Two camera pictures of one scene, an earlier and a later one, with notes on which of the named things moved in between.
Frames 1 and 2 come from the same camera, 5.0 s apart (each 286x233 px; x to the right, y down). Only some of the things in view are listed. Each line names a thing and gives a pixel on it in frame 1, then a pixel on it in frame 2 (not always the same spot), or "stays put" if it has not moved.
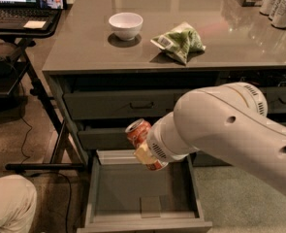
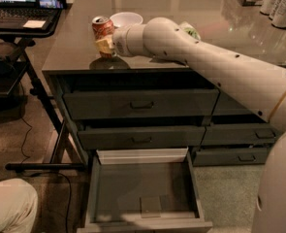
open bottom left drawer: [127, 196] stays put
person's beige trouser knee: [12, 201] stays put
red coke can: [137, 132] to [103, 26]
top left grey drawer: [157, 104] stays put
